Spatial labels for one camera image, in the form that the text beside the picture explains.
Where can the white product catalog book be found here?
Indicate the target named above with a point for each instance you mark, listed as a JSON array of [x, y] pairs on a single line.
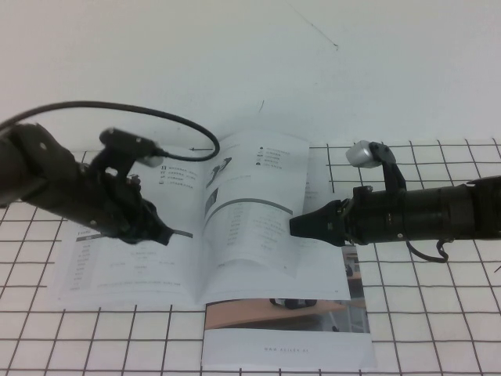
[[250, 243]]

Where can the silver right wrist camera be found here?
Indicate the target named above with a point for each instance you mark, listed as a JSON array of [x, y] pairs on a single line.
[[360, 154]]

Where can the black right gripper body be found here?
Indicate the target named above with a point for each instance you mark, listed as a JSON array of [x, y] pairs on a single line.
[[379, 215]]

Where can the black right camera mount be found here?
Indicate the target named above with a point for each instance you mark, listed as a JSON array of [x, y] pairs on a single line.
[[391, 172]]

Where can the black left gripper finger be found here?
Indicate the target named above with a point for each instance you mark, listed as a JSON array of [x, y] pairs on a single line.
[[160, 227], [135, 235]]

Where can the brochure with photo cover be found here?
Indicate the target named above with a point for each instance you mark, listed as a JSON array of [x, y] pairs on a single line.
[[289, 348]]

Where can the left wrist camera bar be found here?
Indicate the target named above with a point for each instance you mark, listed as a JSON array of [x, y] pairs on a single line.
[[129, 145]]

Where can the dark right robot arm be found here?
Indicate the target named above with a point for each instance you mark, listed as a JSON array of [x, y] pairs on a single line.
[[450, 211]]

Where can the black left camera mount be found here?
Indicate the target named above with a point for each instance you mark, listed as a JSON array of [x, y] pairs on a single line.
[[111, 162]]

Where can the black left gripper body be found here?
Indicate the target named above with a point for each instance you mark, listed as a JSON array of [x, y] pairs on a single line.
[[113, 199]]

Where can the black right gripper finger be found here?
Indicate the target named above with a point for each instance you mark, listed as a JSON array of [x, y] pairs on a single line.
[[325, 214], [325, 234]]

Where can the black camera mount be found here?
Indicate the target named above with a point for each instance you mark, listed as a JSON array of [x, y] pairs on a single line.
[[111, 162], [391, 172]]

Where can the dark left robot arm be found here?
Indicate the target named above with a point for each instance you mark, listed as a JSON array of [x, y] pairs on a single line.
[[31, 172]]

